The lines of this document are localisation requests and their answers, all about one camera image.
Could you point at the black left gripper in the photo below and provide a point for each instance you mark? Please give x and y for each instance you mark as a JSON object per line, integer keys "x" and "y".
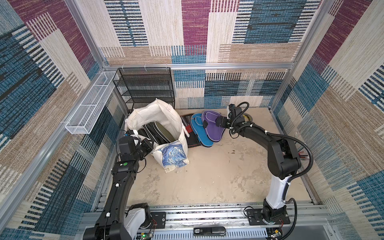
{"x": 149, "y": 148}

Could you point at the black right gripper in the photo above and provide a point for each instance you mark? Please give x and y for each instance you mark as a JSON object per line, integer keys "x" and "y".
{"x": 218, "y": 121}

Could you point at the purple paddle case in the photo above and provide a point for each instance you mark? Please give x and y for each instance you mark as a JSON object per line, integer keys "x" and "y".
{"x": 213, "y": 132}

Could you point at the white canvas starry night bag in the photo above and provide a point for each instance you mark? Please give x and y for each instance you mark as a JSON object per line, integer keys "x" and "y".
{"x": 170, "y": 156}

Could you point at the black blue paddle case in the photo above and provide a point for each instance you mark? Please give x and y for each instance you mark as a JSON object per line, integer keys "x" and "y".
{"x": 199, "y": 130}

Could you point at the black red paddle case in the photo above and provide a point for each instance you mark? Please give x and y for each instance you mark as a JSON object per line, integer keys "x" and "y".
{"x": 192, "y": 139}

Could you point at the olive green paddle case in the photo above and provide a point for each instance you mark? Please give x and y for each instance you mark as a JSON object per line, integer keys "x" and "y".
{"x": 165, "y": 133}

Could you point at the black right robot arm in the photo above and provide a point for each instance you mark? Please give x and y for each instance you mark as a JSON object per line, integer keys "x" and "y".
{"x": 283, "y": 159}

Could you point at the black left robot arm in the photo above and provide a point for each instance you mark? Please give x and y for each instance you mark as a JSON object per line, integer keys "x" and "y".
{"x": 114, "y": 223}

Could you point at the black tape roll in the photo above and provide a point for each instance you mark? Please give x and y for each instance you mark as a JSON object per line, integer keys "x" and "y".
{"x": 247, "y": 118}

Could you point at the black handheld scanner device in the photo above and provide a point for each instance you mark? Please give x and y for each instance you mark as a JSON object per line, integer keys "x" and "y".
{"x": 209, "y": 231}

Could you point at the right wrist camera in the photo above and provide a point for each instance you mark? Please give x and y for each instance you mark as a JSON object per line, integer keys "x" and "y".
{"x": 232, "y": 111}

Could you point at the black wire mesh shelf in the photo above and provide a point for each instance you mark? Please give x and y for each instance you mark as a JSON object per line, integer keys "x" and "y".
{"x": 139, "y": 87}

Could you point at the white wire mesh basket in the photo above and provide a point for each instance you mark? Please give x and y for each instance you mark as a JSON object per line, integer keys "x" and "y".
{"x": 88, "y": 112}

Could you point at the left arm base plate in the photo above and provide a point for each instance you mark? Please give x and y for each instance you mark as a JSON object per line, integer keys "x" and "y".
{"x": 156, "y": 220}

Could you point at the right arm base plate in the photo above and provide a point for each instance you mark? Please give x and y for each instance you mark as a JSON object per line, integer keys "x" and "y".
{"x": 265, "y": 216}

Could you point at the aluminium front rail frame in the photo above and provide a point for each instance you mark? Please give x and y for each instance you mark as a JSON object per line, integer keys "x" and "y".
{"x": 314, "y": 222}

